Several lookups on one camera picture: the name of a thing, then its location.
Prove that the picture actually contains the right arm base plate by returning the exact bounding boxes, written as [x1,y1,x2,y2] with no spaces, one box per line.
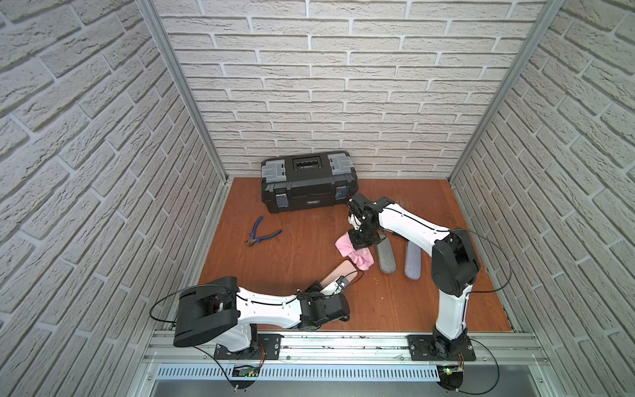
[406,334,476,362]

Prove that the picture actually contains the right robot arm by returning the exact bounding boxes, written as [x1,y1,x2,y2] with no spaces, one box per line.
[347,194,480,357]

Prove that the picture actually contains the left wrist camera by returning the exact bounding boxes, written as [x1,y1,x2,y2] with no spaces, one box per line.
[335,276,350,294]

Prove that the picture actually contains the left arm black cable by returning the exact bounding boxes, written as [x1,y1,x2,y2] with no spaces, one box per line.
[149,285,209,324]

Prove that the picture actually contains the blue handled pliers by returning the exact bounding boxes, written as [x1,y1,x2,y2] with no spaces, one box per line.
[245,215,284,247]

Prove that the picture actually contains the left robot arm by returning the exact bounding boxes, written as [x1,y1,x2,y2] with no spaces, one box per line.
[173,276,350,352]

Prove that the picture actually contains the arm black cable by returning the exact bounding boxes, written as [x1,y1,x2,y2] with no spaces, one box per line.
[465,230,512,294]
[149,285,209,324]

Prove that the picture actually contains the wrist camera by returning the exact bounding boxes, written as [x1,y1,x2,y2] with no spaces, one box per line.
[335,276,350,294]
[347,193,385,229]

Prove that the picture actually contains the pink eyeglass case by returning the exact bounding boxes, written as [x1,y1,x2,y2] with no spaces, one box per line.
[320,260,358,296]

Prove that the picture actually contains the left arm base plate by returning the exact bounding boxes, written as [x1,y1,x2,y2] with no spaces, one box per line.
[213,332,283,361]

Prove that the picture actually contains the pink microfibre cloth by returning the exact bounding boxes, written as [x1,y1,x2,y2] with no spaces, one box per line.
[335,233,375,271]

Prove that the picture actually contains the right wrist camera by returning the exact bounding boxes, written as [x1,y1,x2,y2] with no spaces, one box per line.
[347,193,385,229]

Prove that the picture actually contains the black plastic toolbox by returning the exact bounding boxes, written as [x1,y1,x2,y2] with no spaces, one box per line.
[261,151,359,213]

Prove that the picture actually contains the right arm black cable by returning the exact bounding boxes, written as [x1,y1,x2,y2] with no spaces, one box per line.
[465,230,512,294]

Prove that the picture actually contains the aluminium mounting rail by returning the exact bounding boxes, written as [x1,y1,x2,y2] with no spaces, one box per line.
[143,329,552,368]

